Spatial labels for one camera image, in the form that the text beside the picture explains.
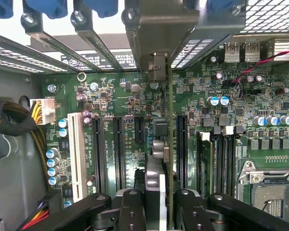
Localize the CPU socket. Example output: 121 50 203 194
237 160 289 228

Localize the open black PC case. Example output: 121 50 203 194
0 0 289 231

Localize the black RAM slot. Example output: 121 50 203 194
213 126 224 197
223 125 236 196

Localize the short expansion slot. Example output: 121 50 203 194
134 116 145 143

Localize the green motherboard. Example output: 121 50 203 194
42 36 289 228

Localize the blue slot clip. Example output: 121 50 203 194
23 0 68 20
82 0 119 19
206 0 247 14
0 0 14 19

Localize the white power connector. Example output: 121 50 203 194
29 98 56 126

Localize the white PCI expansion slot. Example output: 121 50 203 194
66 112 88 203

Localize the bundle of coloured wires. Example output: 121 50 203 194
20 201 50 231

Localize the metal slot cover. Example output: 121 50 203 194
70 9 126 72
21 11 84 74

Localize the long black expansion slot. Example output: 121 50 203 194
176 114 189 190
91 115 107 193
112 116 126 191

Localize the thin red and black wire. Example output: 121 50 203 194
232 49 289 102

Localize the black braided power cable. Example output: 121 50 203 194
0 100 51 193

